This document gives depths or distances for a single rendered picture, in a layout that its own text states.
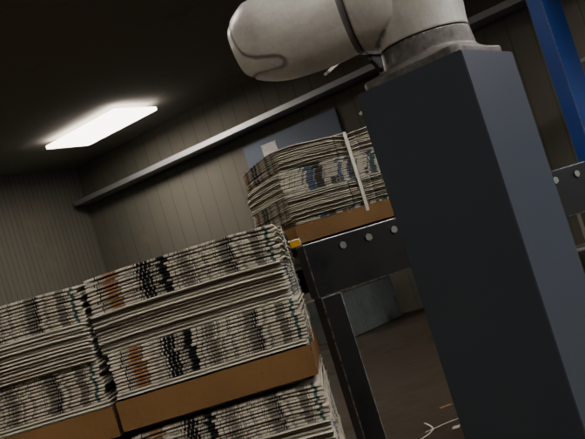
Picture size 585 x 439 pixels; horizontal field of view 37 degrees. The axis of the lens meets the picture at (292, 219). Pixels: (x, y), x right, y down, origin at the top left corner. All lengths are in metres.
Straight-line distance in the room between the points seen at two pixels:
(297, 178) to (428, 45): 0.69
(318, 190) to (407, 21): 0.69
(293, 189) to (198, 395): 0.86
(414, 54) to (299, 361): 0.53
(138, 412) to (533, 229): 0.65
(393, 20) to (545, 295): 0.50
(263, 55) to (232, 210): 8.64
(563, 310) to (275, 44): 0.63
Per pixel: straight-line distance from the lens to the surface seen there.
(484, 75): 1.41
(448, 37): 1.43
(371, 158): 2.09
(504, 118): 1.42
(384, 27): 1.45
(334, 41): 1.48
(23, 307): 1.30
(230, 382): 1.24
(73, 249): 11.57
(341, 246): 1.92
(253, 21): 1.50
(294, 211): 1.99
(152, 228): 11.05
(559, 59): 3.19
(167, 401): 1.25
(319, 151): 2.06
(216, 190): 10.24
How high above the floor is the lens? 0.76
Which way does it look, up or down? 3 degrees up
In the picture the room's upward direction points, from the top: 17 degrees counter-clockwise
